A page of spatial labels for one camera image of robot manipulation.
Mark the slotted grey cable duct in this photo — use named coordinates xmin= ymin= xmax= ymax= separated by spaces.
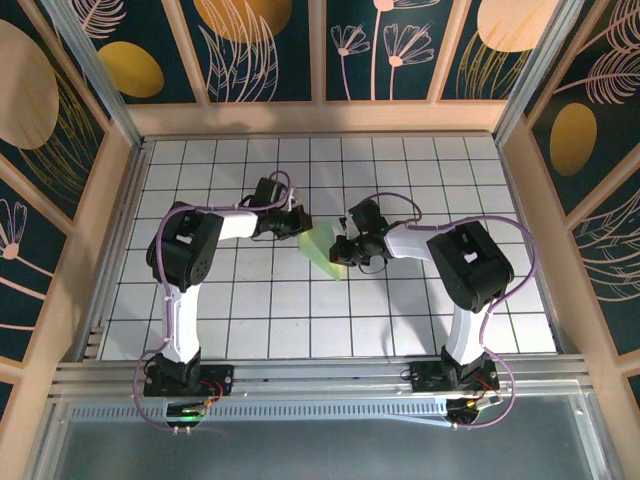
xmin=69 ymin=398 xmax=451 ymax=422

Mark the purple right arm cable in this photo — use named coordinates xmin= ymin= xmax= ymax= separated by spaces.
xmin=369 ymin=192 xmax=540 ymax=431

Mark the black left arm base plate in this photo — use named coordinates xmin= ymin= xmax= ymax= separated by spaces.
xmin=143 ymin=363 xmax=235 ymax=399

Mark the aluminium left corner post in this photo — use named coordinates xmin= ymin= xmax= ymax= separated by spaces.
xmin=39 ymin=0 xmax=147 ymax=149

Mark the light green paper sheet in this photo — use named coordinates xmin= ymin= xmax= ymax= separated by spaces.
xmin=295 ymin=218 xmax=347 ymax=283

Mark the grey translucent front panel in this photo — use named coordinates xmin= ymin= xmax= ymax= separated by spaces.
xmin=29 ymin=394 xmax=611 ymax=480

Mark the aluminium front rail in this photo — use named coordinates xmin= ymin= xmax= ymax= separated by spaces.
xmin=49 ymin=353 xmax=596 ymax=401

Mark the aluminium right corner post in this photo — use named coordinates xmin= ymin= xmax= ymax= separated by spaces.
xmin=492 ymin=0 xmax=591 ymax=146

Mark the aluminium rail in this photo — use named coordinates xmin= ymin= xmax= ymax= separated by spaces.
xmin=74 ymin=142 xmax=151 ymax=362
xmin=497 ymin=139 xmax=571 ymax=354
xmin=49 ymin=353 xmax=596 ymax=401

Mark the aluminium corner post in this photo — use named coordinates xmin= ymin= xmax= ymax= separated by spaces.
xmin=39 ymin=0 xmax=147 ymax=149
xmin=492 ymin=0 xmax=591 ymax=146

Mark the aluminium left side rail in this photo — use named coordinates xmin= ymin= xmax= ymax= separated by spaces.
xmin=74 ymin=142 xmax=151 ymax=362

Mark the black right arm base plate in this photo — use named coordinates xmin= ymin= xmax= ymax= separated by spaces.
xmin=408 ymin=360 xmax=501 ymax=394

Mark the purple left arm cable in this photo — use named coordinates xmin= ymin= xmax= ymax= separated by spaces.
xmin=132 ymin=171 xmax=301 ymax=434

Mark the white black-grid table mat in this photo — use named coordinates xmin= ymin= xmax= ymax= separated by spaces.
xmin=98 ymin=135 xmax=560 ymax=362

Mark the aluminium right side rail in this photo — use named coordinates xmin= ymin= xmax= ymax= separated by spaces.
xmin=497 ymin=139 xmax=571 ymax=354

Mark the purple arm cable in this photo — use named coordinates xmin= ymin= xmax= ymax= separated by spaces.
xmin=132 ymin=171 xmax=301 ymax=434
xmin=369 ymin=192 xmax=540 ymax=431

